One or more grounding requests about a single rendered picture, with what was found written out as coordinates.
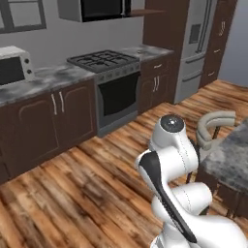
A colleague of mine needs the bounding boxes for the grey stove with oven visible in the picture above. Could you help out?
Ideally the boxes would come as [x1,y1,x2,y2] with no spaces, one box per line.
[66,49,141,139]

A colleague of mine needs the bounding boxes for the dark brown narrow base cupboard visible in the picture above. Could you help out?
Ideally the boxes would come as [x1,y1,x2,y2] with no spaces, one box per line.
[138,53,177,115]

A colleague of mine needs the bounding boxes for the dark brown base cupboards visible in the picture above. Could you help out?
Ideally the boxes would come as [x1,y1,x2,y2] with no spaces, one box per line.
[0,77,98,186]

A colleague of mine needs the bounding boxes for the grey cushioned chair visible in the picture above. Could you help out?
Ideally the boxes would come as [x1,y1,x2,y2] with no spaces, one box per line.
[185,110,237,185]

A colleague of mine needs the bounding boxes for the stainless steel fridge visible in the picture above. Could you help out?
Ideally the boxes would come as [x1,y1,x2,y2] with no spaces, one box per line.
[173,0,218,105]

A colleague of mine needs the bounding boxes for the dark brown fridge side panel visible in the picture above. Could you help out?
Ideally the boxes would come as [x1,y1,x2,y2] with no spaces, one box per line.
[142,0,191,54]

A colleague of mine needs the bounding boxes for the black microwave oven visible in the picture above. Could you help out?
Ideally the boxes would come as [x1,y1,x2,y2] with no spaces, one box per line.
[57,0,133,23]

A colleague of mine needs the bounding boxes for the white toaster oven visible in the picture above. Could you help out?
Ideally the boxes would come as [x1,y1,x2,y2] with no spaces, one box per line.
[0,45,36,87]

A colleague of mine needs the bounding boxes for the dark brown tall cupboard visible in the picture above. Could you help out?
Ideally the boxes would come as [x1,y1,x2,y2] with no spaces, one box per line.
[199,0,239,89]

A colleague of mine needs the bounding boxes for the grey framed window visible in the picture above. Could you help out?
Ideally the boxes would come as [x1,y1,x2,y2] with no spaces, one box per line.
[0,0,47,35]

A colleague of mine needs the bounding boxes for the brown wall shelf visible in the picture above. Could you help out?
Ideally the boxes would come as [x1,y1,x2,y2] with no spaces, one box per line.
[126,9,167,18]

